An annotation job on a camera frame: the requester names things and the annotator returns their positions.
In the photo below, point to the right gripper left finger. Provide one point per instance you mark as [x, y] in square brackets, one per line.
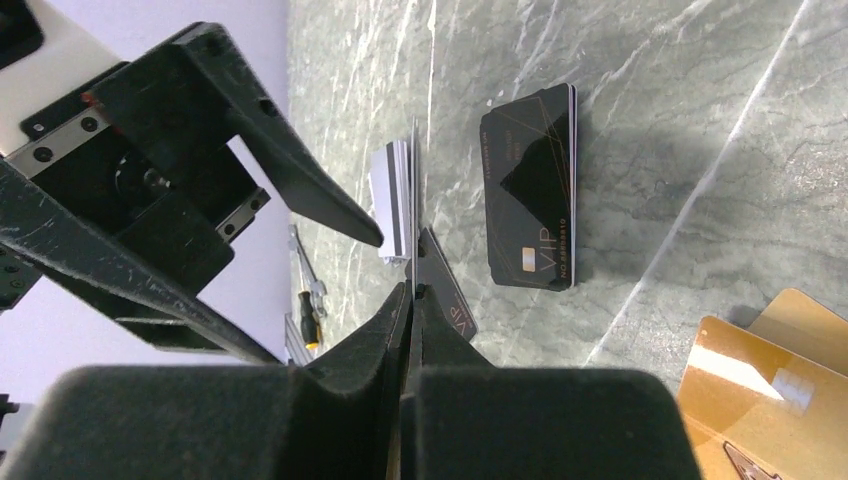
[330, 419]

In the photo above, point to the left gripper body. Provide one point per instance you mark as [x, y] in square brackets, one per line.
[180, 218]

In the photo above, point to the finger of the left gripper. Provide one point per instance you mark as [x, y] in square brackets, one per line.
[38, 228]
[284, 158]

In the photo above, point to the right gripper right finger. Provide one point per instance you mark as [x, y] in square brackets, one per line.
[463, 418]

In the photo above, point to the loose black card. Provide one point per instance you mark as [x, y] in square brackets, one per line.
[435, 273]

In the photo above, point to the silver card stack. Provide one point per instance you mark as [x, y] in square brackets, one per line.
[390, 184]

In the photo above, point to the black card stack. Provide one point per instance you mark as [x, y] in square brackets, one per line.
[529, 162]

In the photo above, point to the orange card stack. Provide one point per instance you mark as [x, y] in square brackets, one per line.
[769, 401]

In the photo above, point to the yellow black screwdriver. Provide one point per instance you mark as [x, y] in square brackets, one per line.
[310, 327]

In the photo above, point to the silver wrench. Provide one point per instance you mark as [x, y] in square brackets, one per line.
[315, 286]

